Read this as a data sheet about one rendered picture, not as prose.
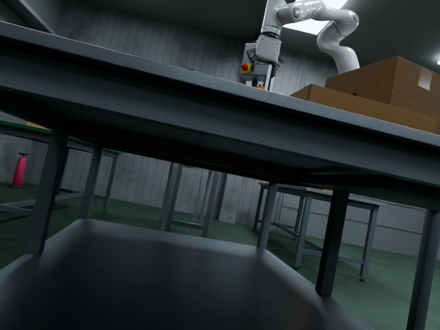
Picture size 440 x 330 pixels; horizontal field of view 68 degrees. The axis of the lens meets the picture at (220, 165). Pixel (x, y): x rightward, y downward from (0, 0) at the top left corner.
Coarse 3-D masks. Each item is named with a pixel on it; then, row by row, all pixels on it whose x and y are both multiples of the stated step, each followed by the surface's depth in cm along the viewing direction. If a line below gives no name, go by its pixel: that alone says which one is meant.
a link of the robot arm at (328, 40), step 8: (328, 32) 165; (336, 32) 162; (320, 40) 169; (328, 40) 166; (336, 40) 165; (320, 48) 170; (328, 48) 165; (336, 48) 162; (344, 48) 160; (336, 56) 162; (344, 56) 158; (352, 56) 158; (336, 64) 164; (344, 64) 158; (352, 64) 157; (344, 72) 158
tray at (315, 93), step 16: (304, 96) 57; (320, 96) 56; (336, 96) 57; (352, 96) 57; (352, 112) 57; (368, 112) 58; (384, 112) 59; (400, 112) 59; (416, 128) 60; (432, 128) 60
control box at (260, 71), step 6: (246, 48) 184; (246, 54) 184; (252, 54) 182; (246, 60) 183; (258, 66) 180; (264, 66) 178; (240, 72) 184; (246, 72) 182; (252, 72) 181; (258, 72) 179; (264, 72) 178; (246, 78) 187; (252, 78) 185; (258, 78) 183; (264, 78) 181
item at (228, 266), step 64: (0, 64) 48; (64, 64) 49; (64, 128) 141; (192, 128) 53; (256, 128) 55; (320, 128) 57; (64, 256) 143; (128, 256) 162; (192, 256) 188; (256, 256) 223; (0, 320) 83; (64, 320) 89; (128, 320) 96; (192, 320) 105; (256, 320) 115; (320, 320) 127
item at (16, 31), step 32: (0, 32) 44; (32, 32) 45; (96, 64) 49; (128, 64) 47; (160, 64) 48; (224, 96) 52; (256, 96) 51; (288, 96) 52; (128, 128) 130; (160, 128) 110; (352, 128) 57; (384, 128) 55; (256, 160) 161; (288, 160) 131
